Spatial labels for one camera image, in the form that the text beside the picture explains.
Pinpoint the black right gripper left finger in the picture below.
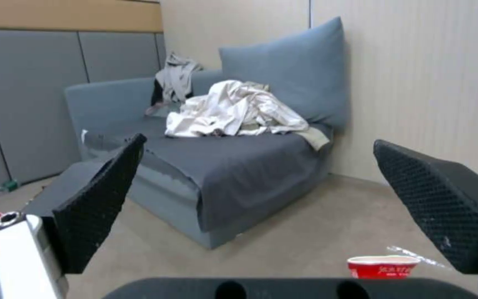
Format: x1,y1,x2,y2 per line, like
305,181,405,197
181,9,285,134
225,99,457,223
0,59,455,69
0,134,148,299

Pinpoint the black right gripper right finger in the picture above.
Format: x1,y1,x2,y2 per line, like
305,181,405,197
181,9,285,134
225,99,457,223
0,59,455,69
373,139,478,299

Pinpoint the clear plastic wrapper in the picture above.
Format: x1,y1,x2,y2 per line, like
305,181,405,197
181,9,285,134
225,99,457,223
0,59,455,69
386,245,452,269

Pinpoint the clear plastic bag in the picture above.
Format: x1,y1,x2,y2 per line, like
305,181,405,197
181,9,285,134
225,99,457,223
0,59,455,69
80,129,202,218

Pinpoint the plastic bottle with green label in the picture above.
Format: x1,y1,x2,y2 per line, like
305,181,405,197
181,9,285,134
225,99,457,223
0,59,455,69
0,180,19,200

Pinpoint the red instant noodle bowl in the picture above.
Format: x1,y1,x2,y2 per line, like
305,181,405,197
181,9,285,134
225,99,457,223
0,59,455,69
346,255,421,279

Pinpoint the blue-grey sofa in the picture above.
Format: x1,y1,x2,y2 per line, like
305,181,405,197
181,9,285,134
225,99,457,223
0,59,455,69
63,69,335,250

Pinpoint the grey office partition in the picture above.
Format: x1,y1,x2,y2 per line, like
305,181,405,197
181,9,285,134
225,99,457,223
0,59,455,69
0,29,168,197

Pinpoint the grey-white garment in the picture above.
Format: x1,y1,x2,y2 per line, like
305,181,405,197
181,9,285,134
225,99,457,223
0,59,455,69
145,51,205,116

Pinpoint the dark grey sofa blanket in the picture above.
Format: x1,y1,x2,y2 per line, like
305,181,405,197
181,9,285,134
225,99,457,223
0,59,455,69
139,122,334,232

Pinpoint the crumpled white cloth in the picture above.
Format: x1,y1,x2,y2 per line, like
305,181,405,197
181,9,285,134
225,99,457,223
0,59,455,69
165,80,330,151

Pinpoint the large blue cushion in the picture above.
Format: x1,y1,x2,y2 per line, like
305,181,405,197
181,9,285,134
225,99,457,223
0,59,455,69
218,16,348,130

